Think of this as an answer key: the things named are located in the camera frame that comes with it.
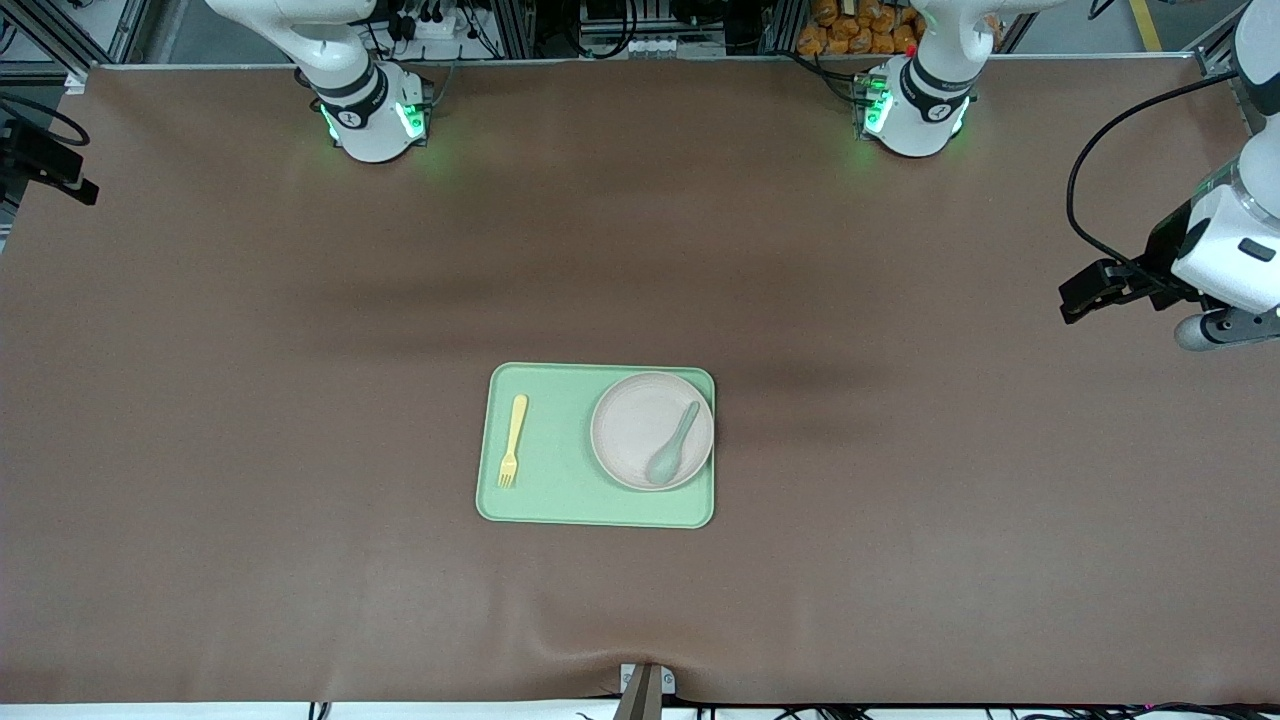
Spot aluminium frame post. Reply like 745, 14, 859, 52
1195, 20, 1246, 81
0, 0, 151, 93

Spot round beige plate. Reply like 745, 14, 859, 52
590, 372, 715, 492

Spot white connector strip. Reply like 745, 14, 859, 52
628, 36, 726, 57

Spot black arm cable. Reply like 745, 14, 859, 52
0, 93, 93, 149
1066, 70, 1241, 276

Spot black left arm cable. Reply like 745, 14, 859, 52
1066, 70, 1241, 276

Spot light green rectangular tray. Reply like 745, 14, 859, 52
475, 362, 717, 529

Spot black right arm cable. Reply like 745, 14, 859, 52
0, 93, 93, 149

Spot white power strip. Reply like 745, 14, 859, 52
398, 10, 471, 43

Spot pile of orange packets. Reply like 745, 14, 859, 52
797, 0, 926, 56

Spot pale green spoon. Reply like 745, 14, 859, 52
645, 401, 701, 486

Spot yellow plastic fork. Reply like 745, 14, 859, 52
498, 394, 529, 489

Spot metal table clamp bracket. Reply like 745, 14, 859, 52
612, 663, 676, 720

